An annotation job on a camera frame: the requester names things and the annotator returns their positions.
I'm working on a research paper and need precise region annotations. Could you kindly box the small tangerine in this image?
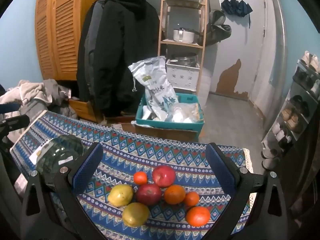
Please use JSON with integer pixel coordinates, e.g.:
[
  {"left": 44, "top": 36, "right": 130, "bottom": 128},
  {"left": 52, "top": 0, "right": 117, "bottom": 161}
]
[
  {"left": 183, "top": 191, "right": 200, "bottom": 206},
  {"left": 133, "top": 171, "right": 148, "bottom": 185}
]

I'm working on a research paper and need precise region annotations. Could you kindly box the yellow pear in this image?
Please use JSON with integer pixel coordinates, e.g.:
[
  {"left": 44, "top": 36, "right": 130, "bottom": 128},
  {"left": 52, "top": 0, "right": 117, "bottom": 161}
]
[
  {"left": 107, "top": 184, "right": 134, "bottom": 207},
  {"left": 122, "top": 202, "right": 150, "bottom": 228}
]

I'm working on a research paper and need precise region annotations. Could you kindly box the large front orange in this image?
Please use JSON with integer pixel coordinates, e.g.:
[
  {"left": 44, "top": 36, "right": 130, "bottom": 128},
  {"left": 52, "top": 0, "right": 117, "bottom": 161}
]
[{"left": 185, "top": 206, "right": 210, "bottom": 227}]

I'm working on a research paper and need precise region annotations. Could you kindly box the small top tangerine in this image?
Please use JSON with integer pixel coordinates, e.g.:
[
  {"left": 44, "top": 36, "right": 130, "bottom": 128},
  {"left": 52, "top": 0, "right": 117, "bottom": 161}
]
[{"left": 133, "top": 171, "right": 148, "bottom": 185}]

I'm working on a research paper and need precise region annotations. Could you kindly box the red apple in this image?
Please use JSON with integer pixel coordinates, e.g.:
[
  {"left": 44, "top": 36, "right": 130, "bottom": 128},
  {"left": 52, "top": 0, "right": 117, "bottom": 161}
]
[
  {"left": 152, "top": 165, "right": 176, "bottom": 188},
  {"left": 136, "top": 184, "right": 162, "bottom": 206}
]

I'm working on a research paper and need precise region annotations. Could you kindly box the dark glass bowl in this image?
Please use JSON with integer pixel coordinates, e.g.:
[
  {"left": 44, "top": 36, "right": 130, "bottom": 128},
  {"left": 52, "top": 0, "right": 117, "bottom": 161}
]
[{"left": 36, "top": 135, "right": 84, "bottom": 174}]

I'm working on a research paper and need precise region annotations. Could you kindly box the brown cardboard box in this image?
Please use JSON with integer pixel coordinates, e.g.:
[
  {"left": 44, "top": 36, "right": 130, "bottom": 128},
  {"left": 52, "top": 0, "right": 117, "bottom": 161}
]
[{"left": 100, "top": 115, "right": 201, "bottom": 143}]

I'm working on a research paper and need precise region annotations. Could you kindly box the wooden drawer box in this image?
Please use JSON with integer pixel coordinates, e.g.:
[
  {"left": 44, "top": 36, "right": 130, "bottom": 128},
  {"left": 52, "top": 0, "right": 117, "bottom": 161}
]
[{"left": 68, "top": 99, "right": 103, "bottom": 123}]

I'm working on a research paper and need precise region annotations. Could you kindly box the patterned blue tablecloth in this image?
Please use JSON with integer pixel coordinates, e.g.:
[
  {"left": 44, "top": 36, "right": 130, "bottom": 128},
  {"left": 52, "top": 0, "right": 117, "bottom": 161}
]
[{"left": 10, "top": 110, "right": 254, "bottom": 240}]

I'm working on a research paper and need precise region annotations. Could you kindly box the clear plastic bag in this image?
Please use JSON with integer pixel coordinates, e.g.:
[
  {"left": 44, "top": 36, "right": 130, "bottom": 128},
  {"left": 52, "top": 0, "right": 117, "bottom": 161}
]
[{"left": 165, "top": 102, "right": 204, "bottom": 124}]

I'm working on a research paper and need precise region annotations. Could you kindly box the pile of grey clothes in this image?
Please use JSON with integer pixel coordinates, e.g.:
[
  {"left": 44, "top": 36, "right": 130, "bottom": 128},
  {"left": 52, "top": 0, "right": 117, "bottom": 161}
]
[{"left": 0, "top": 79, "right": 78, "bottom": 143}]

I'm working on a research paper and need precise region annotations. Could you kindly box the teal cardboard box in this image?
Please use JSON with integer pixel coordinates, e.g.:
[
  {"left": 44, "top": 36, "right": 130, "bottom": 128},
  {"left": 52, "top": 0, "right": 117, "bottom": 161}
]
[{"left": 136, "top": 93, "right": 204, "bottom": 138}]

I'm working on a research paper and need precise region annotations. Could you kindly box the shoe rack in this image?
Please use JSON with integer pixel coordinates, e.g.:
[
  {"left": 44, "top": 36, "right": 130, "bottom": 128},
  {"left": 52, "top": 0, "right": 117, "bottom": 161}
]
[{"left": 261, "top": 51, "right": 319, "bottom": 171}]

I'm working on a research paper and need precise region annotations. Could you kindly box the white rice bag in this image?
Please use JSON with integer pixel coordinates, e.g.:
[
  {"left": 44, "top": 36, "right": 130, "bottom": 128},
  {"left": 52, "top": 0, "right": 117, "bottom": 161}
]
[{"left": 129, "top": 56, "right": 178, "bottom": 121}]

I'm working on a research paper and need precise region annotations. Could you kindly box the white storage basket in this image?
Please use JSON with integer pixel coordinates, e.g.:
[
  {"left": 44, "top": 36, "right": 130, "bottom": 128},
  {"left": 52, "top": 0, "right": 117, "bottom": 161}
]
[{"left": 166, "top": 59, "right": 200, "bottom": 92}]

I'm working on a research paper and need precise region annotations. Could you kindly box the black hanging coat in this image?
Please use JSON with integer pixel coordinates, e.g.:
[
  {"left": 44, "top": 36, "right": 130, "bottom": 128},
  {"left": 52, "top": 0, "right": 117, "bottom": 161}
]
[{"left": 76, "top": 0, "right": 159, "bottom": 118}]

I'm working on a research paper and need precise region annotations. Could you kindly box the wooden shelf rack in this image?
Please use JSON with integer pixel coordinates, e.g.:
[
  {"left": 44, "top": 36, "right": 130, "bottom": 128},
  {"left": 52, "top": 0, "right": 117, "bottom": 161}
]
[{"left": 158, "top": 0, "right": 208, "bottom": 94}]

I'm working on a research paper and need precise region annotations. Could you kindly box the dark blue umbrella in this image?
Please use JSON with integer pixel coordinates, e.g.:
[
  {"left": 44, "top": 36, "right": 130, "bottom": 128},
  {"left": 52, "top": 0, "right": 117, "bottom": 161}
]
[{"left": 221, "top": 0, "right": 253, "bottom": 27}]

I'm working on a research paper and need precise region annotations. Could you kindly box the wooden louvered wardrobe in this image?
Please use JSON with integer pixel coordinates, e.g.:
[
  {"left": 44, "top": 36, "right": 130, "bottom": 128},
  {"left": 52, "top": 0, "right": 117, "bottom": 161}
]
[{"left": 35, "top": 0, "right": 96, "bottom": 81}]

